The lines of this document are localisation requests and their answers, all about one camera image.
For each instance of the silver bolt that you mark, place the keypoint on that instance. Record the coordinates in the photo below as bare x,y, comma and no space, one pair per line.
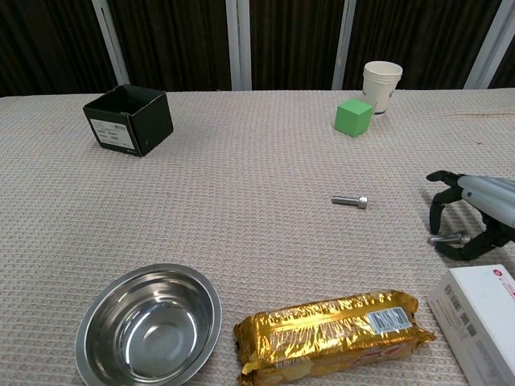
350,199
448,238

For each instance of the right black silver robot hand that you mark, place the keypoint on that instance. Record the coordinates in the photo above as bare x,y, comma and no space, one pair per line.
493,197

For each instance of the gold foil snack package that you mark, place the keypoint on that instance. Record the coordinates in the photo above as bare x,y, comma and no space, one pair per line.
330,337

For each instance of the black open cardboard box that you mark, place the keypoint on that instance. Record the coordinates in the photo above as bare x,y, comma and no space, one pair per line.
149,124

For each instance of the green cube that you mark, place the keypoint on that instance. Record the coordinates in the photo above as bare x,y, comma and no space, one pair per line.
352,118

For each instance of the stainless steel bowl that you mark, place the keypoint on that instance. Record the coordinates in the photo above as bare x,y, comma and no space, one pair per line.
149,329

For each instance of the white carton with red logo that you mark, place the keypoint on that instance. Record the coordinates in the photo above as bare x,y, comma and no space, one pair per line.
479,317

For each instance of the white partition post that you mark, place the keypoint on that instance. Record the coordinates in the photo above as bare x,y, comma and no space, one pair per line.
238,44
489,44
110,40
344,44

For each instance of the white paper cup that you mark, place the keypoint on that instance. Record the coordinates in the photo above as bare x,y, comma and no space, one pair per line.
380,88

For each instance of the beige woven tablecloth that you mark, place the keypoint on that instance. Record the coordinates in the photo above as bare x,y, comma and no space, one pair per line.
241,201

